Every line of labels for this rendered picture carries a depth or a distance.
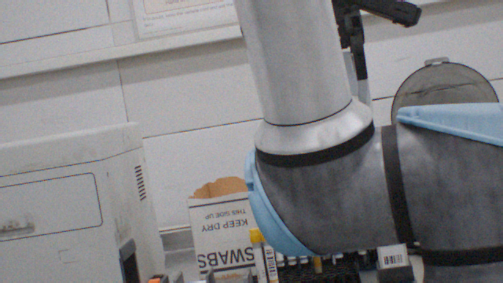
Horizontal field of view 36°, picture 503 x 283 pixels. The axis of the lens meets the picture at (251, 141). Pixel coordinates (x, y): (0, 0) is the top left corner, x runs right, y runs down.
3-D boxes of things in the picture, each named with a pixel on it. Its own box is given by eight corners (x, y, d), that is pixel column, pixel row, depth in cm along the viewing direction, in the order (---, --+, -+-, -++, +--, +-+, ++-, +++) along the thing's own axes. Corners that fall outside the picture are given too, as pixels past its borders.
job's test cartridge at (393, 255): (383, 283, 109) (376, 240, 109) (380, 275, 114) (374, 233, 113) (411, 280, 108) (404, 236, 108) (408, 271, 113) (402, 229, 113)
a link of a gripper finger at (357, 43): (354, 82, 109) (345, 22, 109) (367, 80, 109) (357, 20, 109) (355, 80, 104) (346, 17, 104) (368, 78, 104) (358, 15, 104)
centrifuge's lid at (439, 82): (382, 65, 156) (385, 71, 164) (400, 187, 154) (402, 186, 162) (490, 47, 151) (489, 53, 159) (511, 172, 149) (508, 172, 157)
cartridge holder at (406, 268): (380, 298, 107) (376, 273, 107) (377, 281, 116) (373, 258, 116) (419, 292, 106) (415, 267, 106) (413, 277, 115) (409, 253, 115)
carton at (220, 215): (196, 282, 135) (182, 199, 135) (216, 249, 164) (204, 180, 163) (335, 262, 133) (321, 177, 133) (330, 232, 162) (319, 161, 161)
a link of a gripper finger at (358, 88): (331, 120, 109) (321, 56, 109) (372, 113, 109) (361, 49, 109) (331, 120, 106) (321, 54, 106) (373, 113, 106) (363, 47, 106)
